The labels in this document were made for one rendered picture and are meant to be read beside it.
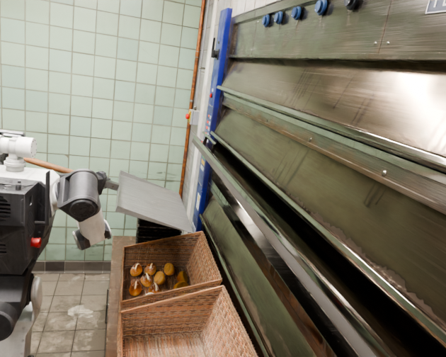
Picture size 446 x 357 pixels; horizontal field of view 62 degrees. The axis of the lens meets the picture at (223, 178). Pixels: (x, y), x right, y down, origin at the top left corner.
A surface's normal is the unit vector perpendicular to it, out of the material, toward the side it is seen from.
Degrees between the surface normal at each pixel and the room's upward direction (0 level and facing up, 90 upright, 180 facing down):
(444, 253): 70
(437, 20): 90
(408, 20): 91
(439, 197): 90
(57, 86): 90
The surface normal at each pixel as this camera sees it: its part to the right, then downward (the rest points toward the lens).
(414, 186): -0.96, -0.07
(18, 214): 0.14, 0.29
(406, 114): -0.85, -0.40
